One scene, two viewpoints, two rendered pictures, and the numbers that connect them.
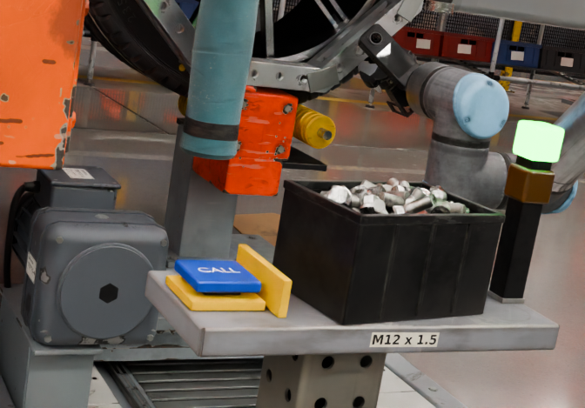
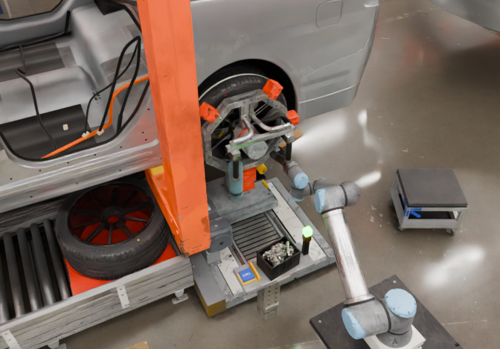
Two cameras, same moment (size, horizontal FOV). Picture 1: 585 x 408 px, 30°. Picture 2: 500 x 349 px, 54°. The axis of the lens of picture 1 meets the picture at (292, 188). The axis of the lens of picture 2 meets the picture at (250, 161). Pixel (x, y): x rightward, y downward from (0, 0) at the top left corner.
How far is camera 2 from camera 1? 1.98 m
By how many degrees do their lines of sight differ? 30
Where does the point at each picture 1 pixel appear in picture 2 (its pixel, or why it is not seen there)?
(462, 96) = (296, 182)
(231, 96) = (239, 187)
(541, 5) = (321, 111)
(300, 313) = (263, 278)
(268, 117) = (249, 175)
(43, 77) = (204, 237)
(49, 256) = not seen: hidden behind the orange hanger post
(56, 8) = (204, 228)
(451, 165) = (295, 193)
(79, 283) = (215, 244)
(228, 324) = (250, 289)
